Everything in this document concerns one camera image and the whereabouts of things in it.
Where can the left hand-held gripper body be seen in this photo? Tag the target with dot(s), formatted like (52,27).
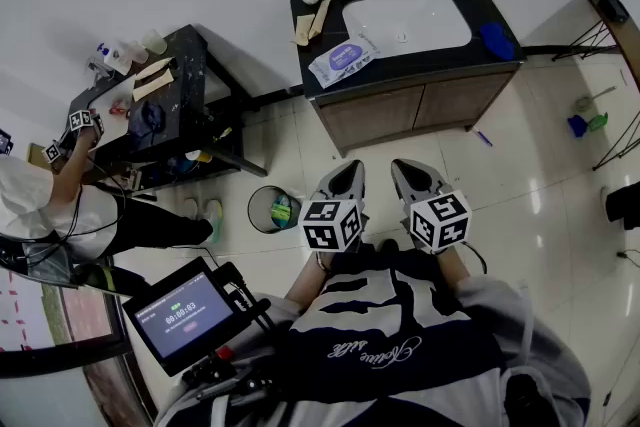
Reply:
(330,225)

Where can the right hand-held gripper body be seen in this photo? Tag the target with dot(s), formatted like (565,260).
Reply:
(442,222)

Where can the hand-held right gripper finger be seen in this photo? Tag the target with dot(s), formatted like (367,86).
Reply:
(402,187)
(434,185)

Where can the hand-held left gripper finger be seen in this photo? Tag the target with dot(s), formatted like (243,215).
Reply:
(327,187)
(360,187)

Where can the white wet wipe pack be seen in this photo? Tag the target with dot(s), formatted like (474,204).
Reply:
(327,76)

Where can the person's right forearm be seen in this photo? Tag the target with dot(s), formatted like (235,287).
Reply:
(452,267)

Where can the person's left forearm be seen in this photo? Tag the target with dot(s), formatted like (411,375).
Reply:
(307,282)

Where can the green packet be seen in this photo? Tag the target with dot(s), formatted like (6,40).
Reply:
(280,210)

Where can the blue pen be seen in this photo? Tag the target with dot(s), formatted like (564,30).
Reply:
(482,136)

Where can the black mesh trash bin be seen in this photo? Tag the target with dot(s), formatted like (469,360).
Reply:
(260,215)

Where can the wooden vanity cabinet black top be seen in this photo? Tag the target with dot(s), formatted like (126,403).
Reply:
(380,110)

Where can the yellow cup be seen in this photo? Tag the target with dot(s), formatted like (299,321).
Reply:
(202,157)

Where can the person's own clothing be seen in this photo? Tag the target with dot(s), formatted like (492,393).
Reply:
(380,345)

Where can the small blue plastic object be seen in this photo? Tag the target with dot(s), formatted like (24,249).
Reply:
(577,126)

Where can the bright blue cloth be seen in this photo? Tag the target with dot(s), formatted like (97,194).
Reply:
(497,40)

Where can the brown paper packet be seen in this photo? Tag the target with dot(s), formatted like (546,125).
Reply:
(155,65)
(320,17)
(152,86)
(303,30)

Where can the grey brush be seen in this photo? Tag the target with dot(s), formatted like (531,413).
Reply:
(582,105)

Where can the white sink basin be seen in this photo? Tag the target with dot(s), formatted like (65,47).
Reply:
(425,15)

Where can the black monitor screen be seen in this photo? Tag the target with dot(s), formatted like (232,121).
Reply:
(185,315)

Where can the small green plastic object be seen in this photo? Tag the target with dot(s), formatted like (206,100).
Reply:
(597,122)

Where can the black bulky object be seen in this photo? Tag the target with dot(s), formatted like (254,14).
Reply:
(625,205)

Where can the black marble table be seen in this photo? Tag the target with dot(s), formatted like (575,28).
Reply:
(187,65)

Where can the dark blue cloth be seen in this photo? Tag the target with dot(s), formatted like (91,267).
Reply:
(150,115)

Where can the small red object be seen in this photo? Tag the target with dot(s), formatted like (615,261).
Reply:
(119,107)

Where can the clear plastic cup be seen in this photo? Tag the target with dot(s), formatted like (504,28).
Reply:
(155,42)
(137,52)

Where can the soap bottle blue pump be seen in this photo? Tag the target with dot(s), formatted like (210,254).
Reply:
(117,57)

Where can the black device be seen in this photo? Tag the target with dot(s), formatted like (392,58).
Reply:
(614,9)

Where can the chrome faucet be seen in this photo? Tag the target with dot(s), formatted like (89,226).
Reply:
(97,67)

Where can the wooden shelf black metal frame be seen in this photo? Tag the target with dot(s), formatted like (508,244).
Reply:
(627,40)

